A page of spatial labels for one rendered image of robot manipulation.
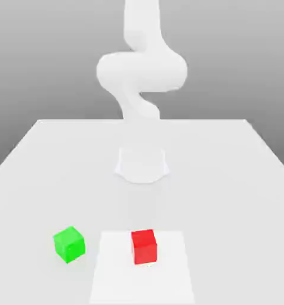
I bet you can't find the small red cube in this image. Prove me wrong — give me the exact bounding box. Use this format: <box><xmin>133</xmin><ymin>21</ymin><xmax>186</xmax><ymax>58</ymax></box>
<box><xmin>131</xmin><ymin>229</ymin><xmax>158</xmax><ymax>266</ymax></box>

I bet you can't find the small green cube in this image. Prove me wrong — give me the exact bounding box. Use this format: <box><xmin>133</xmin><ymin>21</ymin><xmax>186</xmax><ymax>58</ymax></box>
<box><xmin>53</xmin><ymin>225</ymin><xmax>86</xmax><ymax>264</ymax></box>

